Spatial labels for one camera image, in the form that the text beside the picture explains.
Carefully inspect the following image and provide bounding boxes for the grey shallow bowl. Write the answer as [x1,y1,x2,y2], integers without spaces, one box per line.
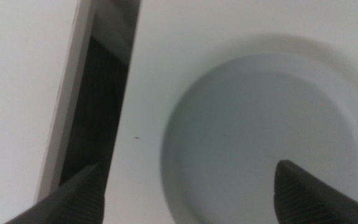
[160,32,358,224]

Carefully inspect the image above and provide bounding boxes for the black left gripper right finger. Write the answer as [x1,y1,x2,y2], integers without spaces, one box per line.
[273,159,358,224]

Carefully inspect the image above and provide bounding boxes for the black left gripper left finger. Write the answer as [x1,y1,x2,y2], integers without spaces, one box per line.
[3,162,106,224]

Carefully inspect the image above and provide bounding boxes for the white side table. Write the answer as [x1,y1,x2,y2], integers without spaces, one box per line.
[0,0,99,205]

